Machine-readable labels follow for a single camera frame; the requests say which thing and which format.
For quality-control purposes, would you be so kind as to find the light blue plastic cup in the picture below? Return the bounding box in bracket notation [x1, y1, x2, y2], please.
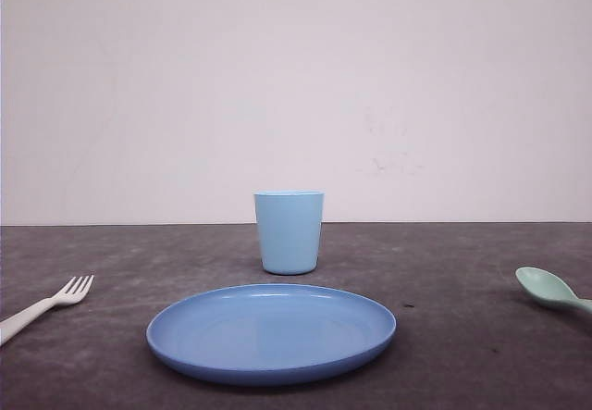
[254, 191, 324, 275]

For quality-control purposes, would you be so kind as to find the mint green plastic spoon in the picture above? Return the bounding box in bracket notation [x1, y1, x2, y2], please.
[515, 267, 591, 313]

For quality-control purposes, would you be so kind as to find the white plastic fork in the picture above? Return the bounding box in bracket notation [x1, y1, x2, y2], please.
[1, 275, 94, 345]

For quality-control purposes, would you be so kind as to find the blue plastic plate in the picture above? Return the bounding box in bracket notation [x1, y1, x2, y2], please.
[146, 283, 397, 387]

